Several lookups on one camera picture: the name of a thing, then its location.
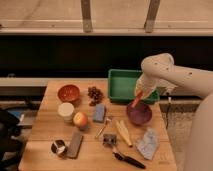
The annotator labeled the blue sponge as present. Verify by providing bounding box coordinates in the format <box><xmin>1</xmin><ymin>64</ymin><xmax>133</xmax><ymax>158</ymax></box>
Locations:
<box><xmin>93</xmin><ymin>104</ymin><xmax>106</xmax><ymax>123</ymax></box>

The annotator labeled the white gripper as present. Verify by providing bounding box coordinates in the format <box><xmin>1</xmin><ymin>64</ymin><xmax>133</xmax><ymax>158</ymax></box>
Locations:
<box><xmin>134</xmin><ymin>74</ymin><xmax>157</xmax><ymax>100</ymax></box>

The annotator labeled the bunch of dark grapes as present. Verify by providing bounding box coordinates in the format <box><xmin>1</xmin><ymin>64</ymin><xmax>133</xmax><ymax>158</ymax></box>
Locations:
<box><xmin>88</xmin><ymin>86</ymin><xmax>103</xmax><ymax>106</ymax></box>

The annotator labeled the gray sharpening block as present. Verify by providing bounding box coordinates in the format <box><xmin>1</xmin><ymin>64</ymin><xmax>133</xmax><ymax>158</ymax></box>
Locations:
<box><xmin>67</xmin><ymin>132</ymin><xmax>83</xmax><ymax>159</ymax></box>

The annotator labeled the red yellow apple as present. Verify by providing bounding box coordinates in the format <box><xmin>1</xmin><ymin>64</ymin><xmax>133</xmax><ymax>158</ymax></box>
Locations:
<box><xmin>73</xmin><ymin>112</ymin><xmax>88</xmax><ymax>129</ymax></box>

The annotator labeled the green plastic bin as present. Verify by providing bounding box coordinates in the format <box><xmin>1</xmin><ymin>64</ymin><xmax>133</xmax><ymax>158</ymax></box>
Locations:
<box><xmin>107</xmin><ymin>68</ymin><xmax>161</xmax><ymax>104</ymax></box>

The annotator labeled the white cylindrical container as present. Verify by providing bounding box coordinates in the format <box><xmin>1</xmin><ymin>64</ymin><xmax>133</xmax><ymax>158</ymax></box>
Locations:
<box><xmin>58</xmin><ymin>102</ymin><xmax>74</xmax><ymax>122</ymax></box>

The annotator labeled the small metal cup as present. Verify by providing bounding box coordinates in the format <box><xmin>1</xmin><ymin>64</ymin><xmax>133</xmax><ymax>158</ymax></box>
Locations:
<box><xmin>51</xmin><ymin>140</ymin><xmax>67</xmax><ymax>155</ymax></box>

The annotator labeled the red bowl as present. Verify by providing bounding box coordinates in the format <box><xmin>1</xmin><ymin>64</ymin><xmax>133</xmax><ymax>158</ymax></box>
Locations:
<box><xmin>57</xmin><ymin>84</ymin><xmax>80</xmax><ymax>102</ymax></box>

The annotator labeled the metal spoon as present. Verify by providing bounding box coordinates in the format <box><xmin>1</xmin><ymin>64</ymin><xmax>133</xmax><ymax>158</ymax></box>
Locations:
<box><xmin>95</xmin><ymin>117</ymin><xmax>112</xmax><ymax>139</ymax></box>

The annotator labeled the crumpled blue white cloth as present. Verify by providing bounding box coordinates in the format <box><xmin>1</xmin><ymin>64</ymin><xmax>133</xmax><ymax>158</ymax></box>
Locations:
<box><xmin>136</xmin><ymin>127</ymin><xmax>159</xmax><ymax>160</ymax></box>

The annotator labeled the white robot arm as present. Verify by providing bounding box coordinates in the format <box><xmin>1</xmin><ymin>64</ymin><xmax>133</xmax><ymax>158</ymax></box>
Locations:
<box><xmin>135</xmin><ymin>53</ymin><xmax>213</xmax><ymax>171</ymax></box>

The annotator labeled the dark purple bowl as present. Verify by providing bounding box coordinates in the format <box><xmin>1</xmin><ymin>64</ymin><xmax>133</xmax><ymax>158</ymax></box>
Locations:
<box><xmin>126</xmin><ymin>102</ymin><xmax>152</xmax><ymax>125</ymax></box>

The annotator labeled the dark object at left edge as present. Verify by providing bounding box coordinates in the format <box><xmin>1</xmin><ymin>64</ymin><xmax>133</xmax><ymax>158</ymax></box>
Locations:
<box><xmin>0</xmin><ymin>108</ymin><xmax>23</xmax><ymax>171</ymax></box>

